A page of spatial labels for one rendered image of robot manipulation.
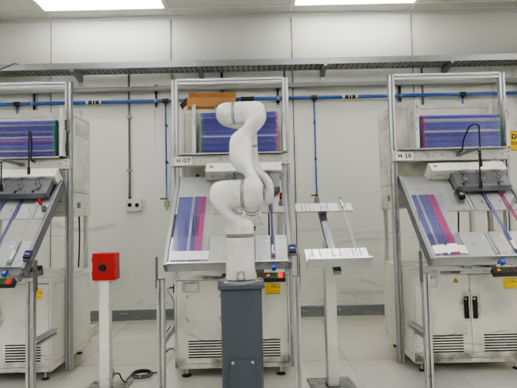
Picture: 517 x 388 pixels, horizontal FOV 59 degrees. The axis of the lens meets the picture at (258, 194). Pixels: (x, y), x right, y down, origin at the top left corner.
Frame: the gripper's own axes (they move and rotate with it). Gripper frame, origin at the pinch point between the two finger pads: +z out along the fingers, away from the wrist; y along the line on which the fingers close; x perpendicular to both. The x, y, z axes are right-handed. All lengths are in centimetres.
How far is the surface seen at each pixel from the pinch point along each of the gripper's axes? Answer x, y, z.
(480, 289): -9, 137, 51
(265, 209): 27.7, 7.9, 15.5
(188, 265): -13.1, -34.9, 13.7
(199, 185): 49, -34, 16
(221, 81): 108, -20, -23
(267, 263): -13.2, 7.6, 13.9
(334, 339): -40, 44, 51
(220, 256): -7.5, -18.1, 14.4
